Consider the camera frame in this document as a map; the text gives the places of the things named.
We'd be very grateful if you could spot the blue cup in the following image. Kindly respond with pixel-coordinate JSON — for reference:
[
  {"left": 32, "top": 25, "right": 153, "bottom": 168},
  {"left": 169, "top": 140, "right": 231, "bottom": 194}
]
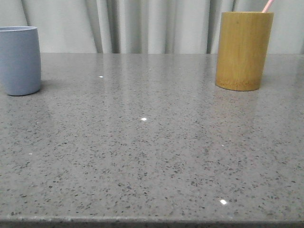
[{"left": 0, "top": 26, "right": 41, "bottom": 96}]

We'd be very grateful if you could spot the bamboo wooden cup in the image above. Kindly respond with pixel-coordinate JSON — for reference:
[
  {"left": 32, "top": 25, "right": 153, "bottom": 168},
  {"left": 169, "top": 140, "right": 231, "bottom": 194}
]
[{"left": 215, "top": 11, "right": 274, "bottom": 91}]

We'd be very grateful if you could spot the grey curtain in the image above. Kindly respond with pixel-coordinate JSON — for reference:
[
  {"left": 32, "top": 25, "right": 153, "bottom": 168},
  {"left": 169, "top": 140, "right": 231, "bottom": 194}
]
[{"left": 0, "top": 0, "right": 304, "bottom": 54}]

